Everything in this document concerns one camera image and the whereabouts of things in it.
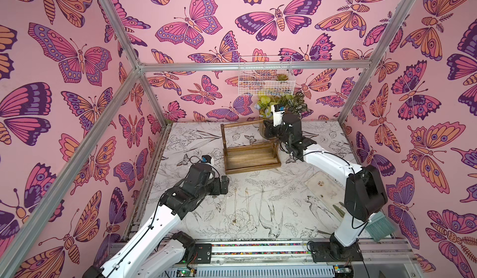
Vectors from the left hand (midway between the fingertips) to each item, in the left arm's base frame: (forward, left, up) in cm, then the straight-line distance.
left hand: (221, 178), depth 77 cm
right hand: (+26, -20, +9) cm, 34 cm away
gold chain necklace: (-12, -5, -17) cm, 22 cm away
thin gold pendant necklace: (-4, -11, -17) cm, 21 cm away
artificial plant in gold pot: (+38, -35, +8) cm, 52 cm away
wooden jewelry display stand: (+22, -13, -17) cm, 30 cm away
